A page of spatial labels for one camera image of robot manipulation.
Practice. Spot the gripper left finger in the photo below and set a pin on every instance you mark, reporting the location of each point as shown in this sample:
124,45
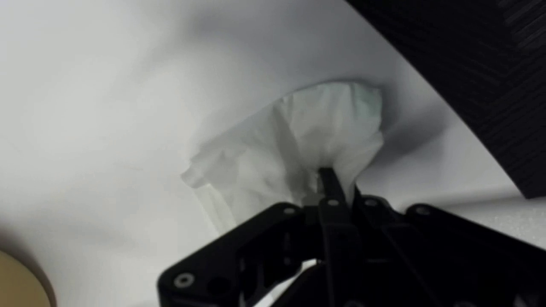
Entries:
256,251

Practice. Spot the tan round object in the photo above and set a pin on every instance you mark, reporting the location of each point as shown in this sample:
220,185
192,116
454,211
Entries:
21,281

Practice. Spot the black ribbed mat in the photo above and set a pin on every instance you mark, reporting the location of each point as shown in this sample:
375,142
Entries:
477,72

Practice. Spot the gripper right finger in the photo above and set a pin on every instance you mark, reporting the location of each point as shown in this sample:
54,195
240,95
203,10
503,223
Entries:
426,256

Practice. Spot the white napkin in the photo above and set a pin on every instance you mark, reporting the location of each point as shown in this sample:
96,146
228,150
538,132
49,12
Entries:
294,145

